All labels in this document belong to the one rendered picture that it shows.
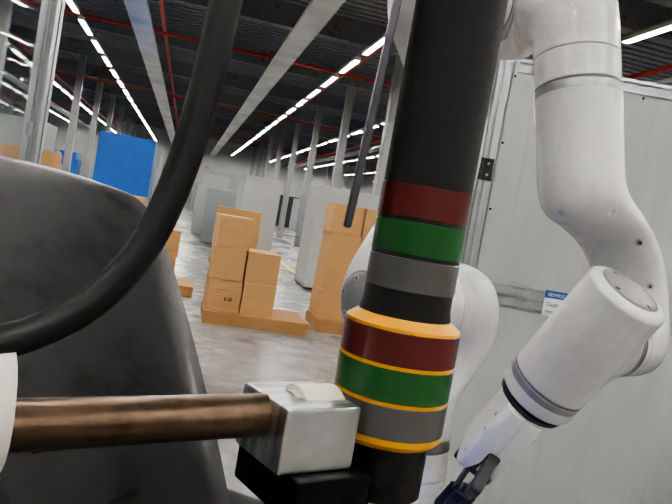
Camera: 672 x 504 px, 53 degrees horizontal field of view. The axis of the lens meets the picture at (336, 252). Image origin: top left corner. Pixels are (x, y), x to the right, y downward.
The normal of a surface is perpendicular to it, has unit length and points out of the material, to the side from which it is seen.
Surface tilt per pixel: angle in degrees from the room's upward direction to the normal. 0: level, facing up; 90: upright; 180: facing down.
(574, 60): 84
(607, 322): 106
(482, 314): 88
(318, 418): 90
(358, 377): 90
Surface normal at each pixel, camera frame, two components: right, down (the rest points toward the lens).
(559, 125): -0.72, -0.09
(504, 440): -0.32, 0.27
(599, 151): 0.11, -0.11
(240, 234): 0.27, 0.10
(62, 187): 0.61, -0.70
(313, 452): 0.58, 0.15
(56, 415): 0.56, -0.48
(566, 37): -0.55, -0.12
